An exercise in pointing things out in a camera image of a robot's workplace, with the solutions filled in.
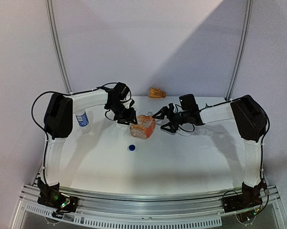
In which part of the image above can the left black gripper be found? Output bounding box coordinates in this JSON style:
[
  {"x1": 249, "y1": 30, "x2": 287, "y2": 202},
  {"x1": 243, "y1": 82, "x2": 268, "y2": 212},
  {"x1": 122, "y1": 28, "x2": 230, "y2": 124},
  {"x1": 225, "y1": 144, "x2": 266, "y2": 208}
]
[{"x1": 107, "y1": 101, "x2": 137, "y2": 125}]

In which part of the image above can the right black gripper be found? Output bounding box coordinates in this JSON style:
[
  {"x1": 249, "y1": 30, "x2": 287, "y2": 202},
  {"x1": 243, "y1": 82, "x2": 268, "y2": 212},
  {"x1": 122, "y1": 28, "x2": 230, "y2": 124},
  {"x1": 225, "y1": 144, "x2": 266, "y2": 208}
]
[{"x1": 152, "y1": 106, "x2": 189, "y2": 134}]

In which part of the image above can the crushed orange label bottle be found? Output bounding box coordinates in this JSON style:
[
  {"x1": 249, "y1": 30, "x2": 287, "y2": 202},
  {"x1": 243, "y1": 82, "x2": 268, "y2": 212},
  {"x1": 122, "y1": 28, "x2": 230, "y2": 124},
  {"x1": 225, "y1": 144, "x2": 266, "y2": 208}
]
[{"x1": 130, "y1": 114, "x2": 156, "y2": 140}]

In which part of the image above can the blue bottle cap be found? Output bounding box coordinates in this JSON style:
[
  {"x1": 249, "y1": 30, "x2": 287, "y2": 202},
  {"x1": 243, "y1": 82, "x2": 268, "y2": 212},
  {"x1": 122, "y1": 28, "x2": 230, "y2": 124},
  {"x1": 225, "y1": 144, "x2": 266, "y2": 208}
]
[{"x1": 128, "y1": 145, "x2": 136, "y2": 151}]

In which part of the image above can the clear bottle blue label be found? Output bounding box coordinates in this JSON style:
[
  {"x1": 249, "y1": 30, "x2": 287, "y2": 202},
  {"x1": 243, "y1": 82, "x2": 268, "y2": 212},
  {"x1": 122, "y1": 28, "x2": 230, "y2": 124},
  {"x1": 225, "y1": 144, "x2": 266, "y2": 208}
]
[{"x1": 75, "y1": 110, "x2": 91, "y2": 134}]

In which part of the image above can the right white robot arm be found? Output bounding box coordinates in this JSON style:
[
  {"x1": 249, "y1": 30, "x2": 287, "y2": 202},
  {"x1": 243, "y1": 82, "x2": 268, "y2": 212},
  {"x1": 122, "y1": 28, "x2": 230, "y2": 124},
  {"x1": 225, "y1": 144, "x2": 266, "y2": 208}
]
[{"x1": 153, "y1": 94, "x2": 270, "y2": 208}]

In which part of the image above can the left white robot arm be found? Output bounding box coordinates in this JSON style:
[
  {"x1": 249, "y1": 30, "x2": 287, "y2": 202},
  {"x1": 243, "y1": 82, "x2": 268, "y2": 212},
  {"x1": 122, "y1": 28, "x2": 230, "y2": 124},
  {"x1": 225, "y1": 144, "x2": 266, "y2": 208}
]
[{"x1": 38, "y1": 82, "x2": 137, "y2": 207}]

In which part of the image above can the small brown bottle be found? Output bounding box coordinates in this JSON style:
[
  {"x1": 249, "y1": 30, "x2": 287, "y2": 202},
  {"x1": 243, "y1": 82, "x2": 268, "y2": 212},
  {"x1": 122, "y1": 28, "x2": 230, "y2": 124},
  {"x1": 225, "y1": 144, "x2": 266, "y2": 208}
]
[{"x1": 148, "y1": 87, "x2": 166, "y2": 99}]

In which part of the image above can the right aluminium corner post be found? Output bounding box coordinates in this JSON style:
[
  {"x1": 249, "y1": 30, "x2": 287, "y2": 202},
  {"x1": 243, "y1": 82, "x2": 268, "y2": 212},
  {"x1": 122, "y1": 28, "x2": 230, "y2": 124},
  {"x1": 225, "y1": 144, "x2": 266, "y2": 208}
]
[{"x1": 225, "y1": 0, "x2": 253, "y2": 101}]

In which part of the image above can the aluminium corner post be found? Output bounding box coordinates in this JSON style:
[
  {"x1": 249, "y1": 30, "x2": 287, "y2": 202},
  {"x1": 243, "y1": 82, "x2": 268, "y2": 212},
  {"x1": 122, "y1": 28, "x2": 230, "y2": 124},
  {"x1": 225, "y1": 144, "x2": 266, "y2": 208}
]
[
  {"x1": 45, "y1": 0, "x2": 72, "y2": 93},
  {"x1": 225, "y1": 0, "x2": 253, "y2": 101}
]

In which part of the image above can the aluminium front rail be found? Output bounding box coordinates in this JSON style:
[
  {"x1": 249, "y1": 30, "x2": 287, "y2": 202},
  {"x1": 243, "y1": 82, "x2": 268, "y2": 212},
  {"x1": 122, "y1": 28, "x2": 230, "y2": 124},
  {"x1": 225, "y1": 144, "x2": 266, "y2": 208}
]
[{"x1": 12, "y1": 185, "x2": 287, "y2": 229}]

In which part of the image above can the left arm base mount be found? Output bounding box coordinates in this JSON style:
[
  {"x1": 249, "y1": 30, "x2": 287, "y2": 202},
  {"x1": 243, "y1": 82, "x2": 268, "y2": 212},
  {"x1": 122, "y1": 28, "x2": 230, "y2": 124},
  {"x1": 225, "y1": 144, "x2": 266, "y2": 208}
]
[{"x1": 37, "y1": 178, "x2": 79, "y2": 218}]

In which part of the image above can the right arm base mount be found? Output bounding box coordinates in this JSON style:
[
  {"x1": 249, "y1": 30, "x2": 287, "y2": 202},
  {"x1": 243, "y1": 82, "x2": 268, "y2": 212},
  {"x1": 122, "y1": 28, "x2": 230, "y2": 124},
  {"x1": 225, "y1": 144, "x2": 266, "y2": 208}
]
[{"x1": 221, "y1": 181, "x2": 269, "y2": 221}]

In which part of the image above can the left aluminium corner post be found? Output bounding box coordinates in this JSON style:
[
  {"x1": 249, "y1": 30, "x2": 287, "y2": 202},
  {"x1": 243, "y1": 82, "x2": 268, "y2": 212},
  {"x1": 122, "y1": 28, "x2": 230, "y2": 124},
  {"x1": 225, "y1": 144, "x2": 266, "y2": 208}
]
[{"x1": 45, "y1": 0, "x2": 72, "y2": 93}]

